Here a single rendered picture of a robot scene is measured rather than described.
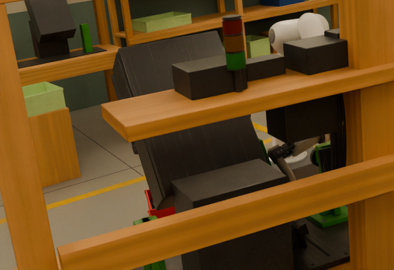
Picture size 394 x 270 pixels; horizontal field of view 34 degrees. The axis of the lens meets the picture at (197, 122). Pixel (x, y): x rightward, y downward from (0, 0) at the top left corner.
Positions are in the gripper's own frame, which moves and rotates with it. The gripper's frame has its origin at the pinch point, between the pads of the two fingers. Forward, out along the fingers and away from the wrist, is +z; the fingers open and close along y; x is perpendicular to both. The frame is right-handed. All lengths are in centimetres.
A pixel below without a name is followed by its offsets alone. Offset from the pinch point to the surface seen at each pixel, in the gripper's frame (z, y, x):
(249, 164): 12.7, 9.4, 1.1
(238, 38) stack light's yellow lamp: 11, 59, -13
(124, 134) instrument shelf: 48, 57, -5
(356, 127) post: -13.0, 30.6, 13.8
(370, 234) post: -5.9, 9.0, 37.9
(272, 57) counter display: -0.5, 41.9, -12.3
